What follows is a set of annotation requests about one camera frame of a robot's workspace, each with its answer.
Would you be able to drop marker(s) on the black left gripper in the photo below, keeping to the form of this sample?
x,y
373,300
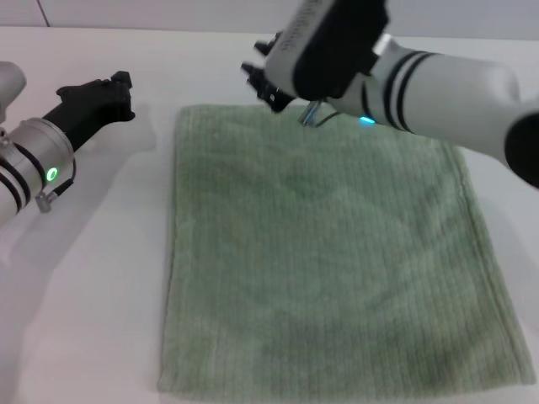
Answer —
x,y
88,107

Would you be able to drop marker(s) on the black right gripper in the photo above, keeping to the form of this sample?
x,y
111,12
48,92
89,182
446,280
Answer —
x,y
275,97

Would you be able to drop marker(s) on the green ribbed towel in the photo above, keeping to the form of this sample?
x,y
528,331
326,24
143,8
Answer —
x,y
316,252

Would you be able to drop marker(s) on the right wrist camera housing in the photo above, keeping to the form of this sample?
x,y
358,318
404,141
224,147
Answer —
x,y
328,50

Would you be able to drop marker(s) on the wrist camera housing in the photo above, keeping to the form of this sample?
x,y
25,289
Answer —
x,y
328,50
10,88

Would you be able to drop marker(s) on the left wrist camera housing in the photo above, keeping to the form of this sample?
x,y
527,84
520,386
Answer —
x,y
10,88

